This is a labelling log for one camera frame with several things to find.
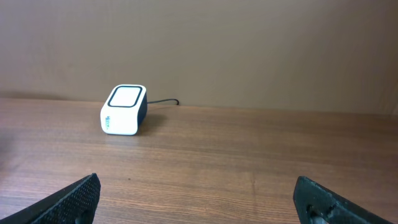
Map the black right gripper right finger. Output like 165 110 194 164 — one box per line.
293 176 392 224

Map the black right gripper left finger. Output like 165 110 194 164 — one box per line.
1 173 101 224

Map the white barcode scanner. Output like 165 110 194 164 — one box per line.
100 84 148 136

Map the black scanner cable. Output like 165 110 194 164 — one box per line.
146 98 180 106

